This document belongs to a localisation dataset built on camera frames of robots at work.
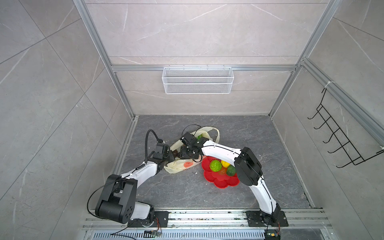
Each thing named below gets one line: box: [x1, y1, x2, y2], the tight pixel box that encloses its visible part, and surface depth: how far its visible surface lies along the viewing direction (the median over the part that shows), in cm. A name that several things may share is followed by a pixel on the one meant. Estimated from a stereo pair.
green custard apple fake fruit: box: [210, 159, 223, 172], surface depth 88 cm
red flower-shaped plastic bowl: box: [201, 156, 240, 189], surface depth 89 cm
